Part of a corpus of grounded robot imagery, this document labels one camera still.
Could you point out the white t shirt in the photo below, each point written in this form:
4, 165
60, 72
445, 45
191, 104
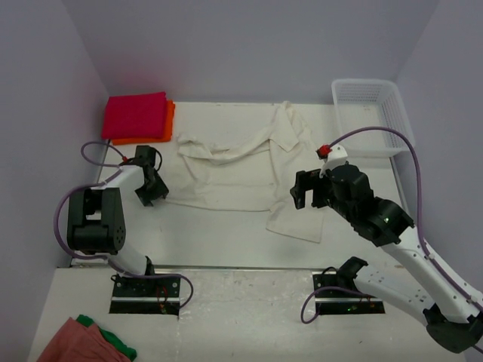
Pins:
254, 174

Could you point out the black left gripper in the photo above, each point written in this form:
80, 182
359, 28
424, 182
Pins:
160, 191

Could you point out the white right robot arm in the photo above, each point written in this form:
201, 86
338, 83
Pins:
451, 312

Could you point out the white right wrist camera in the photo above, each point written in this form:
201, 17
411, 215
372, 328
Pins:
332, 156

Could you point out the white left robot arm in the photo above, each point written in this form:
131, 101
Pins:
96, 226

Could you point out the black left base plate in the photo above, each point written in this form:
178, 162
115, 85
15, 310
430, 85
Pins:
142, 296

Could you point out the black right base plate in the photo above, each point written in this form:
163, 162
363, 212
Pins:
338, 302

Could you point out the folded orange t shirt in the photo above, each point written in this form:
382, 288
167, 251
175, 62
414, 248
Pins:
167, 132

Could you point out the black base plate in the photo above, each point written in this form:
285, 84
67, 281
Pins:
142, 296
338, 302

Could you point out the green cloth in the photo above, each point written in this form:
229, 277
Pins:
129, 352

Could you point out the folded pink t shirt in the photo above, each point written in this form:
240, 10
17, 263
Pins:
134, 116

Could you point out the salmon pink cloth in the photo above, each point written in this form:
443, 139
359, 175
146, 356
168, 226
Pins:
76, 342

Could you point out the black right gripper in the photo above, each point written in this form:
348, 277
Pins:
308, 180

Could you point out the white plastic basket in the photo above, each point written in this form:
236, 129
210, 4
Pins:
371, 103

